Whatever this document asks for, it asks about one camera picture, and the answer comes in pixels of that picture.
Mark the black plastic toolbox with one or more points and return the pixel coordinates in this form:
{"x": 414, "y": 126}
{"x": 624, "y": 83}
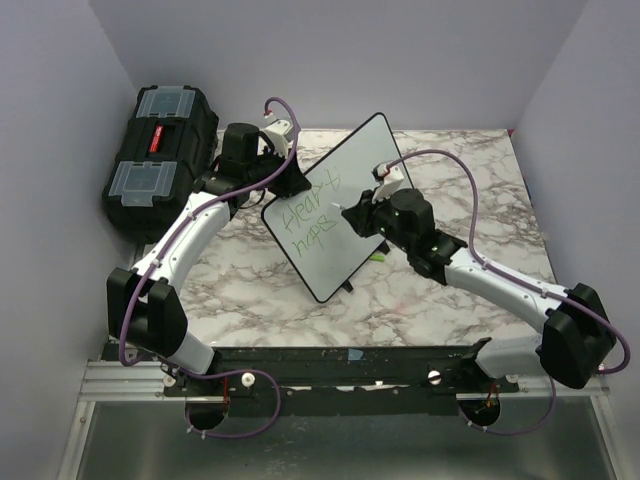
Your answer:
{"x": 168, "y": 144}

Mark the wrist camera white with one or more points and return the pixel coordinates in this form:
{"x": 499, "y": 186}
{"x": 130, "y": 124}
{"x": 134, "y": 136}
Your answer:
{"x": 281, "y": 133}
{"x": 389, "y": 178}

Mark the white whiteboard black frame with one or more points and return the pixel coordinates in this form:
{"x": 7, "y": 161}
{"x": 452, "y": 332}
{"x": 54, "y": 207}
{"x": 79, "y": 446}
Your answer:
{"x": 318, "y": 242}

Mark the aluminium extrusion frame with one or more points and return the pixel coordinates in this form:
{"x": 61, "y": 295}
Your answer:
{"x": 106, "y": 381}

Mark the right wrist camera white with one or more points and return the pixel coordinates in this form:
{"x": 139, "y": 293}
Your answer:
{"x": 389, "y": 178}

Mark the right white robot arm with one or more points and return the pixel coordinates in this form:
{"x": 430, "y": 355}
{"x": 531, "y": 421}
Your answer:
{"x": 570, "y": 338}

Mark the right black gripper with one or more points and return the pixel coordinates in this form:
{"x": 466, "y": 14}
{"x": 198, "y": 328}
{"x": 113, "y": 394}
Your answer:
{"x": 360, "y": 214}

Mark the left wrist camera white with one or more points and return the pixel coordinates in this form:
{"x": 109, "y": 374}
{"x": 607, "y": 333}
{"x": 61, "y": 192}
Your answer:
{"x": 281, "y": 133}

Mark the blue tape piece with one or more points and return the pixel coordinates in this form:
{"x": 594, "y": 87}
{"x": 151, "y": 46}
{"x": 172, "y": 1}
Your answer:
{"x": 354, "y": 354}

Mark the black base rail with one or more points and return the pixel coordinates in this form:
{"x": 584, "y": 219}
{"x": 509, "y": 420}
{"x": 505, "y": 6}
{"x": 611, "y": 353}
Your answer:
{"x": 320, "y": 381}

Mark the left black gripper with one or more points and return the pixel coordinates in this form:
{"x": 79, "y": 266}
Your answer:
{"x": 293, "y": 180}

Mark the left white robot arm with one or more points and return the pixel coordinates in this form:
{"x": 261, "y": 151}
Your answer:
{"x": 144, "y": 309}

